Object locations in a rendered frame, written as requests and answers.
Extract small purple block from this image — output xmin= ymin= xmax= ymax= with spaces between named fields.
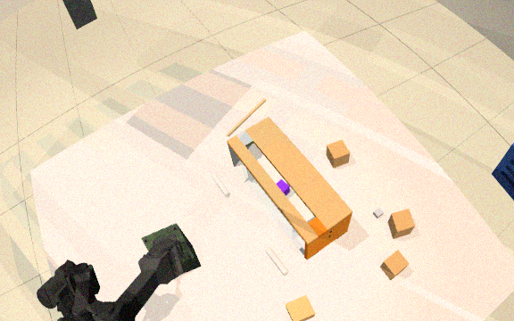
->
xmin=276 ymin=179 xmax=290 ymax=196

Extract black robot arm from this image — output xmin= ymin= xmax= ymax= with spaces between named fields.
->
xmin=37 ymin=234 xmax=184 ymax=321

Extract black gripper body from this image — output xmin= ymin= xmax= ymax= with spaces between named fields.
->
xmin=57 ymin=295 xmax=76 ymax=321

